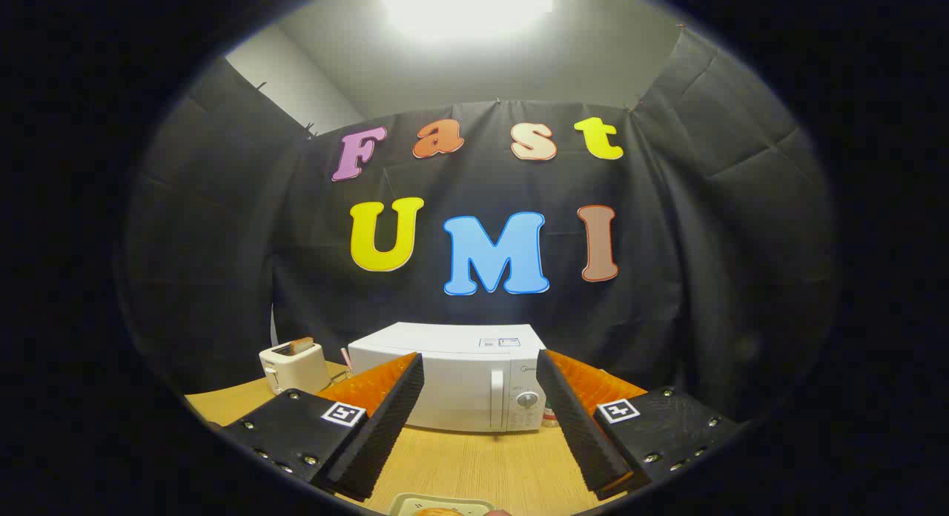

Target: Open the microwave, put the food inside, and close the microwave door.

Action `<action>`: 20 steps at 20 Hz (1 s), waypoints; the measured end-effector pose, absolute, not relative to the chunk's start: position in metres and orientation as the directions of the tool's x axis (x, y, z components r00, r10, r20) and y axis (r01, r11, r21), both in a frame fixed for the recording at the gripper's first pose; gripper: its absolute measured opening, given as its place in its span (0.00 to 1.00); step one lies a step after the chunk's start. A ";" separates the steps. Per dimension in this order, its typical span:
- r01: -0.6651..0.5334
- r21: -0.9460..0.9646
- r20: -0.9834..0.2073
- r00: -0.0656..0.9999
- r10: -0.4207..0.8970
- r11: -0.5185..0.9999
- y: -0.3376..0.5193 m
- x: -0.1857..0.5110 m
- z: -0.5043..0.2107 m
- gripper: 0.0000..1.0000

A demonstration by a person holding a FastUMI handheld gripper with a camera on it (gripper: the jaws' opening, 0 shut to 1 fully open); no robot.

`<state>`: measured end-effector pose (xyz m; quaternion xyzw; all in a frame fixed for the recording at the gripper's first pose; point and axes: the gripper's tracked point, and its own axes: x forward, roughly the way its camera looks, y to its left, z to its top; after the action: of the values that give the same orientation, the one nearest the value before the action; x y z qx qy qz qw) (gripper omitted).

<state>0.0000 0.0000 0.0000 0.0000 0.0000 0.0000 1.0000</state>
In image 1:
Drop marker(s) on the ceiling light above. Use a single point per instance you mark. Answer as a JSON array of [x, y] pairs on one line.
[[467, 8]]

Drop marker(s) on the white microwave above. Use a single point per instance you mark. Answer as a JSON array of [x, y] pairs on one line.
[[460, 382]]

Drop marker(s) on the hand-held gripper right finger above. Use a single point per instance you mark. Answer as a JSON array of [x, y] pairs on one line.
[[582, 427]]

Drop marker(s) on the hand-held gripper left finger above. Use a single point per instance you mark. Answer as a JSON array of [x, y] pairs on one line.
[[385, 427]]

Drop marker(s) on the square cream plate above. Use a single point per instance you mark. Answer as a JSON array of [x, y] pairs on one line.
[[404, 505]]

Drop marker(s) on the round bread bun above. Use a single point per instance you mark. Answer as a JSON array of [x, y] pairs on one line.
[[439, 512]]

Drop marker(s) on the toast slice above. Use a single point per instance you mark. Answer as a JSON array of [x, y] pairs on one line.
[[302, 345]]

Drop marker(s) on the white toaster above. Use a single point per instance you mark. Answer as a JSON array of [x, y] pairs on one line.
[[293, 368]]

